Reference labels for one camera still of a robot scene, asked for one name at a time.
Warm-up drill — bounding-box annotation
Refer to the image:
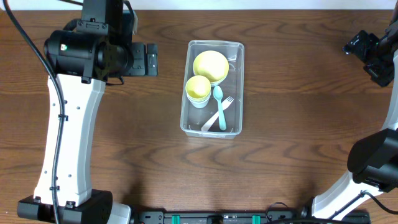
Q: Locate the yellow plastic cup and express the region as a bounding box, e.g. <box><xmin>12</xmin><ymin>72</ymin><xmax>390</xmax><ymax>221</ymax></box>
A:
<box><xmin>185</xmin><ymin>75</ymin><xmax>211</xmax><ymax>100</ymax></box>

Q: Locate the yellow plastic bowl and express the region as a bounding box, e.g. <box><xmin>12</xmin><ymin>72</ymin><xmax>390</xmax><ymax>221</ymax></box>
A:
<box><xmin>193</xmin><ymin>50</ymin><xmax>229</xmax><ymax>83</ymax></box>

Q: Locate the cream plastic cup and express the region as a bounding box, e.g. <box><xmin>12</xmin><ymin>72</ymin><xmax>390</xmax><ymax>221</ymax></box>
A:
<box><xmin>189</xmin><ymin>99</ymin><xmax>209</xmax><ymax>109</ymax></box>

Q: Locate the grey plastic cup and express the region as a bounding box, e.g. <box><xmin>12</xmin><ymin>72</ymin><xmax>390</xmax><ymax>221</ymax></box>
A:
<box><xmin>187</xmin><ymin>93</ymin><xmax>211</xmax><ymax>103</ymax></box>

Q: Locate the white plastic bowl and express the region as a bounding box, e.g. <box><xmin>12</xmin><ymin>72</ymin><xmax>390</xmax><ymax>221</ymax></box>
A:
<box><xmin>211</xmin><ymin>76</ymin><xmax>227</xmax><ymax>87</ymax></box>

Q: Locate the teal plastic spoon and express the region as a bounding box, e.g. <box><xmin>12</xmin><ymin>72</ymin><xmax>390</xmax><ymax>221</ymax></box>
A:
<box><xmin>213</xmin><ymin>86</ymin><xmax>227</xmax><ymax>131</ymax></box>

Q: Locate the pink plastic fork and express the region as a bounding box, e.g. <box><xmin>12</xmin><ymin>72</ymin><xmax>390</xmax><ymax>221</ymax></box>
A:
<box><xmin>201</xmin><ymin>96</ymin><xmax>234</xmax><ymax>131</ymax></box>

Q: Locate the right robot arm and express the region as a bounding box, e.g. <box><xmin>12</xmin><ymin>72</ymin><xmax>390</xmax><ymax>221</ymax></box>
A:
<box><xmin>302</xmin><ymin>30</ymin><xmax>397</xmax><ymax>221</ymax></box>

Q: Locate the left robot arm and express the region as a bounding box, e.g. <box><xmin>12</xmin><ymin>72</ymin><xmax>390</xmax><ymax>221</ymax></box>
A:
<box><xmin>17</xmin><ymin>16</ymin><xmax>157</xmax><ymax>223</ymax></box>

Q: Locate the clear plastic container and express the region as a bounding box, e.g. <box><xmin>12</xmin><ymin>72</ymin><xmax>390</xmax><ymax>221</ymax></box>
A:
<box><xmin>180</xmin><ymin>40</ymin><xmax>245</xmax><ymax>139</ymax></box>

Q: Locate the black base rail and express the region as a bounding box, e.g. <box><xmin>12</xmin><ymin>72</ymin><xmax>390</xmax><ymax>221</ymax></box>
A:
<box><xmin>136</xmin><ymin>202</ymin><xmax>371</xmax><ymax>224</ymax></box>

